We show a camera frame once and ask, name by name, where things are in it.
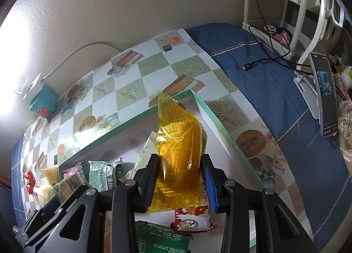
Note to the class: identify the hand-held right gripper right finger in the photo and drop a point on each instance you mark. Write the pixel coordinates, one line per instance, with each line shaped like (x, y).
(211, 189)

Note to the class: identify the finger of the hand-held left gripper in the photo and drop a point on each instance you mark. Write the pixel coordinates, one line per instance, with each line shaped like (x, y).
(52, 205)

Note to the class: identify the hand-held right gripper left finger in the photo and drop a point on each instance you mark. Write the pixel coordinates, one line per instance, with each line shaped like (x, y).
(148, 184)

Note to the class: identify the yellow translucent snack packet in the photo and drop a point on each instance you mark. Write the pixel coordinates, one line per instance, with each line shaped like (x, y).
(178, 154)

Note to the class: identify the teal-edged white cardboard box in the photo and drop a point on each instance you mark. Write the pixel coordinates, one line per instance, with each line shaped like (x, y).
(220, 137)

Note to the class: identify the clear bag of snacks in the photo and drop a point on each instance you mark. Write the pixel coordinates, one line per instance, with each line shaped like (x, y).
(68, 187)

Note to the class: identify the pale bun snack packet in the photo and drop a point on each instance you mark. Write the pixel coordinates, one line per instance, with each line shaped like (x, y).
(44, 195)

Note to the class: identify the dark green snack packet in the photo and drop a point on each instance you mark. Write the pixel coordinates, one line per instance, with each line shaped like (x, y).
(120, 173)

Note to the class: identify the pale yellow snack packet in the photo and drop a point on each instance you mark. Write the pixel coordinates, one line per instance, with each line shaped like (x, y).
(51, 173)

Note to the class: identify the shiny red snack packet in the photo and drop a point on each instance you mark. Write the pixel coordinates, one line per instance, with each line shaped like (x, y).
(29, 181)

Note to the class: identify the red white snack packet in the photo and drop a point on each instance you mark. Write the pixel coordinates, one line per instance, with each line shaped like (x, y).
(192, 222)

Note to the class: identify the green white patterned snack packet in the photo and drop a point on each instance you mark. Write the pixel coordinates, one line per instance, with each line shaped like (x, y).
(100, 176)

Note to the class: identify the small teal box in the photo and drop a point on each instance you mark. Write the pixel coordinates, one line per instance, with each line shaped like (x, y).
(44, 101)

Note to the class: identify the checkered printed tablecloth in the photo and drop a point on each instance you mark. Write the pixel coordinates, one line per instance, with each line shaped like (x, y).
(132, 76)

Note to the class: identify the white power adapter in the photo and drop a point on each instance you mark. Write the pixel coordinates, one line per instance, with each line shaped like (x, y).
(30, 85)

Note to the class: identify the white phone stand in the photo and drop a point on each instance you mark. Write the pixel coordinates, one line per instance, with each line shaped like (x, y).
(305, 87)

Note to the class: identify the black smartphone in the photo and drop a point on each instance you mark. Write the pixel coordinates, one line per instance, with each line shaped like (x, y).
(326, 98)

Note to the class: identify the clear plastic bag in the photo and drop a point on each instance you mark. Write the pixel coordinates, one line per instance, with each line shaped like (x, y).
(346, 132)

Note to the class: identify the pink pouch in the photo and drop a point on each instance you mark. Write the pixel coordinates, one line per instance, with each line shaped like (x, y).
(280, 37)

